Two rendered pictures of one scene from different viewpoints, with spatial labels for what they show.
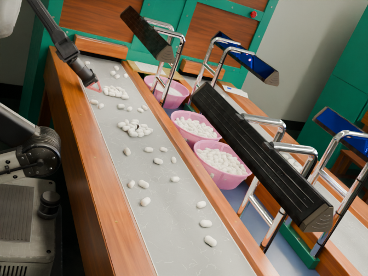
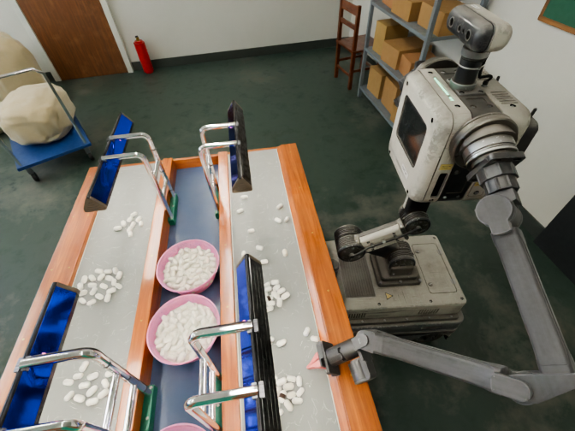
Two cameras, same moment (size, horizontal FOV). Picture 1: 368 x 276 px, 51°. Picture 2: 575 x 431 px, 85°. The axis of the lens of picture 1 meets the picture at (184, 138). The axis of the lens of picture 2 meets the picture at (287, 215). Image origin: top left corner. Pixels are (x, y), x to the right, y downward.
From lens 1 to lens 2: 211 cm
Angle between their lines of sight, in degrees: 104
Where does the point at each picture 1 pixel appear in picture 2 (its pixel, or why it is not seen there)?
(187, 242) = (260, 188)
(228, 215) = (226, 200)
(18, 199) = (352, 282)
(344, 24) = not seen: outside the picture
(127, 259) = (296, 171)
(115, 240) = (300, 178)
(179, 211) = (257, 206)
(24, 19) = not seen: outside the picture
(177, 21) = not seen: outside the picture
